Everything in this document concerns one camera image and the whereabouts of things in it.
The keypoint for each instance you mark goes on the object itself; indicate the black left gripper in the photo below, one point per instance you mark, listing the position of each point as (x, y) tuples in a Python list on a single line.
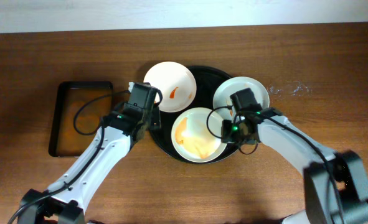
[(154, 117)]

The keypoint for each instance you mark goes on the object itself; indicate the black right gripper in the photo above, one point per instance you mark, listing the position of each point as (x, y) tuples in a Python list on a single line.
[(228, 135)]

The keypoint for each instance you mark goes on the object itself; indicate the white plate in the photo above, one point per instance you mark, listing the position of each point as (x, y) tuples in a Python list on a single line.
[(195, 135), (232, 85), (176, 83)]

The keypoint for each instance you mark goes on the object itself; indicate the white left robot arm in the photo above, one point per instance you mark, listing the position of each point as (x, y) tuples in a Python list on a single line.
[(69, 196)]

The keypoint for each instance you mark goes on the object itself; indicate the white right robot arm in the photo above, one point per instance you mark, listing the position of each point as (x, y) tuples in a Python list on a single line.
[(335, 183)]

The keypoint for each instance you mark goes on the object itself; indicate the black rectangular water tray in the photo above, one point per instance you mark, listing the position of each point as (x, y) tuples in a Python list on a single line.
[(73, 120)]

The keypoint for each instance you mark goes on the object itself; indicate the round black serving tray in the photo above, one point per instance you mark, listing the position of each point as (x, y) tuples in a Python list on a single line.
[(208, 79)]

